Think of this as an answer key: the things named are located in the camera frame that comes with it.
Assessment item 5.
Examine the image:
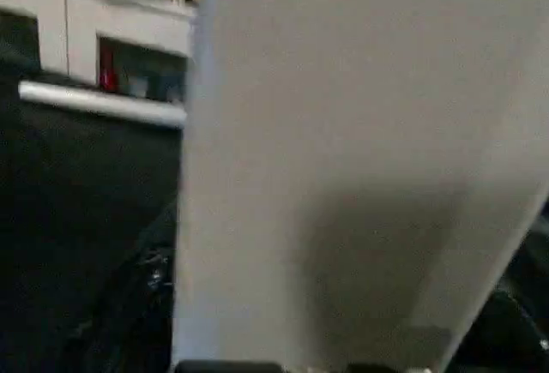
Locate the white plastic table leg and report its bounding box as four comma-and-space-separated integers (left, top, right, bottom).
170, 0, 549, 373

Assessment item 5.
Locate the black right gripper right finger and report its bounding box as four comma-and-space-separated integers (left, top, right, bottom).
447, 226, 549, 373

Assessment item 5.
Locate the white plastic table top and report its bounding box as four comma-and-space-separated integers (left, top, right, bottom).
18, 80, 189, 129

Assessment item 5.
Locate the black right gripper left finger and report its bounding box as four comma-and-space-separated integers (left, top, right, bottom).
100, 202, 180, 373

